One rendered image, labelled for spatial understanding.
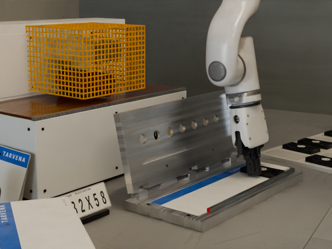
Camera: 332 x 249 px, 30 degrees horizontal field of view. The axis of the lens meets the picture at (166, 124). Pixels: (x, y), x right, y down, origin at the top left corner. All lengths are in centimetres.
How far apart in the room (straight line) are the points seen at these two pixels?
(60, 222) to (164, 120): 52
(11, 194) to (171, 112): 41
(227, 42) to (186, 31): 250
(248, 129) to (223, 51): 20
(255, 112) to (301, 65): 218
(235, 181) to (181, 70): 247
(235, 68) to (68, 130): 40
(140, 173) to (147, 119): 13
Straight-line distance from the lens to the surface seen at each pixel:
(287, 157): 177
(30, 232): 97
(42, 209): 106
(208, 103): 159
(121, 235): 123
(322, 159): 173
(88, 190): 131
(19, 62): 160
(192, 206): 132
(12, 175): 138
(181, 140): 148
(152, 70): 401
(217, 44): 140
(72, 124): 142
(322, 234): 127
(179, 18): 390
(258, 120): 150
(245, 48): 147
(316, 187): 156
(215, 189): 143
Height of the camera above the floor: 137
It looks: 12 degrees down
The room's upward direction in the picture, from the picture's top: 1 degrees clockwise
